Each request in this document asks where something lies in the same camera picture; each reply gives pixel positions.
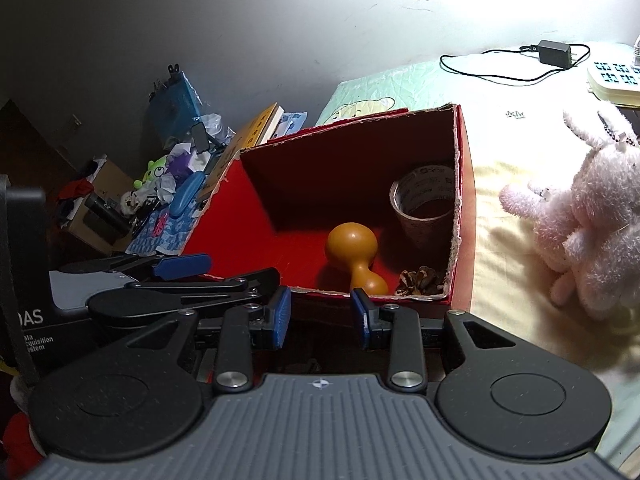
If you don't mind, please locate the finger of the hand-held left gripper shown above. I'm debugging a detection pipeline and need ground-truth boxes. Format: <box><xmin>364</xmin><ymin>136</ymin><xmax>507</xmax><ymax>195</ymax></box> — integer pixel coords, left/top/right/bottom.
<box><xmin>86</xmin><ymin>266</ymin><xmax>282</xmax><ymax>329</ymax></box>
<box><xmin>57</xmin><ymin>252</ymin><xmax>212</xmax><ymax>283</ymax></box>

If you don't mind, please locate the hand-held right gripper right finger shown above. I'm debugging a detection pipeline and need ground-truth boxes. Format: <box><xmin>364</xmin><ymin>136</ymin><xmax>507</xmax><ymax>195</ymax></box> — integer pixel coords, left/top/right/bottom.
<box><xmin>350</xmin><ymin>287</ymin><xmax>517</xmax><ymax>392</ymax></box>

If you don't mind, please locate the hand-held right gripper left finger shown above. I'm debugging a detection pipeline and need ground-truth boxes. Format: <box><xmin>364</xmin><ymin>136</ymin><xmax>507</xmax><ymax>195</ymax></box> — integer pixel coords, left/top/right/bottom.
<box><xmin>126</xmin><ymin>285</ymin><xmax>293</xmax><ymax>395</ymax></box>

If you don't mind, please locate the red cardboard box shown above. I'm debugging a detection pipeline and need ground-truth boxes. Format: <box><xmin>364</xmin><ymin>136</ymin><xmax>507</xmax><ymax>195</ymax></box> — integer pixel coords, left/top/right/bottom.
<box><xmin>182</xmin><ymin>103</ymin><xmax>476</xmax><ymax>308</ymax></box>

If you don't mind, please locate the brown pine cone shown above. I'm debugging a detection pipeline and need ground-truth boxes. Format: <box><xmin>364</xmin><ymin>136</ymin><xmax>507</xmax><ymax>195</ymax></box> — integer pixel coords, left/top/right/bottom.
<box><xmin>395</xmin><ymin>266</ymin><xmax>446</xmax><ymax>297</ymax></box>

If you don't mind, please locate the orange wooden gourd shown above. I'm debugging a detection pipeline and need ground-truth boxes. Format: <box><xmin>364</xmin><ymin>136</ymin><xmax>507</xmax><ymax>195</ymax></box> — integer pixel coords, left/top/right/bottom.
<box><xmin>325</xmin><ymin>221</ymin><xmax>390</xmax><ymax>296</ymax></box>

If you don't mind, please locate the printed packing tape roll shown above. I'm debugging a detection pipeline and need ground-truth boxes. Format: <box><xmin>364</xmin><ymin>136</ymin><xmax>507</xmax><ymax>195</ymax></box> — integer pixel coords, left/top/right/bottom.
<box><xmin>389</xmin><ymin>162</ymin><xmax>457</xmax><ymax>251</ymax></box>

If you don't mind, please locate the blue patterned towel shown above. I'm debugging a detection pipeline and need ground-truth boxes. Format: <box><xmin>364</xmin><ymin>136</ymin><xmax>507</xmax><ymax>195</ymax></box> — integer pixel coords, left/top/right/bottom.
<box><xmin>125</xmin><ymin>200</ymin><xmax>202</xmax><ymax>257</ymax></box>

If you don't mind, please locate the blue glasses case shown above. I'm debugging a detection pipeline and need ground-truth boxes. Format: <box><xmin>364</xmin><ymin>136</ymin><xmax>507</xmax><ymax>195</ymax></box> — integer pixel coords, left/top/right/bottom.
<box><xmin>170</xmin><ymin>172</ymin><xmax>207</xmax><ymax>219</ymax></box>

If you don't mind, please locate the small white black toy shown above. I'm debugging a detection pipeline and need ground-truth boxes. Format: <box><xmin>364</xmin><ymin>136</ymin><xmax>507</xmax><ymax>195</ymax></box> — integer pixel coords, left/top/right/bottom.
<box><xmin>120</xmin><ymin>191</ymin><xmax>146</xmax><ymax>216</ymax></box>

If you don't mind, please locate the crumpled white paper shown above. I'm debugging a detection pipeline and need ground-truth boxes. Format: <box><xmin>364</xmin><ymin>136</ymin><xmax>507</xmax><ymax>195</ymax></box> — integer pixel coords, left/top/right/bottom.
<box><xmin>150</xmin><ymin>175</ymin><xmax>176</xmax><ymax>201</ymax></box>

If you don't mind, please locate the small green toy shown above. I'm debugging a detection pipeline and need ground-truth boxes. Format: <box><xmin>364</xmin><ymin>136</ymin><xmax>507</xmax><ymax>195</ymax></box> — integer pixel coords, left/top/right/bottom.
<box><xmin>135</xmin><ymin>159</ymin><xmax>169</xmax><ymax>189</ymax></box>

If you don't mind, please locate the purple toy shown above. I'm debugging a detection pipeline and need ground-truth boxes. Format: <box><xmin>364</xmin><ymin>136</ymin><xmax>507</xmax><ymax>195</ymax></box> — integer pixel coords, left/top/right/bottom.
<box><xmin>167</xmin><ymin>152</ymin><xmax>194</xmax><ymax>181</ymax></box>

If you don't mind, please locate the brown cardboard box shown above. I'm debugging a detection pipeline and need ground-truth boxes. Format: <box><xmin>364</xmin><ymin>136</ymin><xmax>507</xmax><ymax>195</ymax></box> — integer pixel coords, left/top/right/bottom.
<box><xmin>60</xmin><ymin>160</ymin><xmax>136</xmax><ymax>254</ymax></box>

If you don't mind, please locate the black phone holder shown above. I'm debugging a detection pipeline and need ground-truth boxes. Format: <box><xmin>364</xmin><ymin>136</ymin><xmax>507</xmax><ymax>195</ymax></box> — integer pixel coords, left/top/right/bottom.
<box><xmin>191</xmin><ymin>121</ymin><xmax>211</xmax><ymax>154</ymax></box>

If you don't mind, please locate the crumpled clear plastic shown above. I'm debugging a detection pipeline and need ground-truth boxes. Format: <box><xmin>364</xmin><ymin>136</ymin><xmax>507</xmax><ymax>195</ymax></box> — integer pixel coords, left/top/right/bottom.
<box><xmin>202</xmin><ymin>112</ymin><xmax>236</xmax><ymax>149</ymax></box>

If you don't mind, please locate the pale cartoon print quilt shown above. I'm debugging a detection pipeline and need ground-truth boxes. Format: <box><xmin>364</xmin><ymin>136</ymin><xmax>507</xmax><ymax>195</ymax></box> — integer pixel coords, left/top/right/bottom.
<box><xmin>315</xmin><ymin>42</ymin><xmax>640</xmax><ymax>466</ymax></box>

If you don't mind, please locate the yellow book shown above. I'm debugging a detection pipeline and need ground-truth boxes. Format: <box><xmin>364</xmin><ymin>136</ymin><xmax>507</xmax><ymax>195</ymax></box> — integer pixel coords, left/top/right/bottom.
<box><xmin>205</xmin><ymin>102</ymin><xmax>281</xmax><ymax>196</ymax></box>

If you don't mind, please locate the blue hanging bag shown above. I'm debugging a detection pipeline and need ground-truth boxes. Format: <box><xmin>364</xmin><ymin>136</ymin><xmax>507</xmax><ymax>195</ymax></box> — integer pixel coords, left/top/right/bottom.
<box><xmin>147</xmin><ymin>62</ymin><xmax>204</xmax><ymax>137</ymax></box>

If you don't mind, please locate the white plush rabbit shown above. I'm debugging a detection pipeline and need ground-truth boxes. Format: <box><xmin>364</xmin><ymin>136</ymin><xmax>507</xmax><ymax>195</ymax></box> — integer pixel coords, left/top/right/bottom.
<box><xmin>499</xmin><ymin>100</ymin><xmax>640</xmax><ymax>322</ymax></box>

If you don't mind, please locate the black power adapter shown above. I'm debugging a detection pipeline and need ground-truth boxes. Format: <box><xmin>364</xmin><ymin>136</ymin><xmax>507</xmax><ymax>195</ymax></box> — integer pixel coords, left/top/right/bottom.
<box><xmin>537</xmin><ymin>40</ymin><xmax>574</xmax><ymax>69</ymax></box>

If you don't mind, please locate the white power strip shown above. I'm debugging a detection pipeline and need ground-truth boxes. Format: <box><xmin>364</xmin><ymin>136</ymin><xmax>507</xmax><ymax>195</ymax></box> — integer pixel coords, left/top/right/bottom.
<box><xmin>586</xmin><ymin>55</ymin><xmax>640</xmax><ymax>108</ymax></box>

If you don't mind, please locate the black adapter cable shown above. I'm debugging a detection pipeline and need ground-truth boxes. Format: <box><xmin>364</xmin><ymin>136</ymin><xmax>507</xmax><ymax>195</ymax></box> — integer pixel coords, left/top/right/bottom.
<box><xmin>440</xmin><ymin>44</ymin><xmax>591</xmax><ymax>84</ymax></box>

